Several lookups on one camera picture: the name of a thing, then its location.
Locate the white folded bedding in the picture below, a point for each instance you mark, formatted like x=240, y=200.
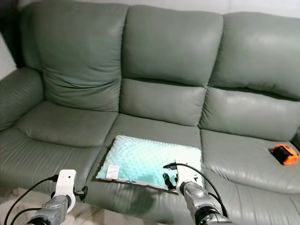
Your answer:
x=6, y=58

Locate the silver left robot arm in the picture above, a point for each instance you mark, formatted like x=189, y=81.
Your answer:
x=49, y=213

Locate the light blue dotted pillow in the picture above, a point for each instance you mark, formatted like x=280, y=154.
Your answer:
x=145, y=159

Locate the grey-green leather sofa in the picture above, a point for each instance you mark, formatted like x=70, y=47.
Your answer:
x=168, y=47

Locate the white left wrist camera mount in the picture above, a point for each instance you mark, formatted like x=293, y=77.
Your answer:
x=65, y=185

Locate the orange black tape measure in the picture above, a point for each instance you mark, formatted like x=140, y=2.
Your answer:
x=286, y=154

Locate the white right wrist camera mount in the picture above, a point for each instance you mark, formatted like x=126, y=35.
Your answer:
x=187, y=176

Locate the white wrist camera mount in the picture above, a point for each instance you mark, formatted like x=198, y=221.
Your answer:
x=187, y=176
x=65, y=185

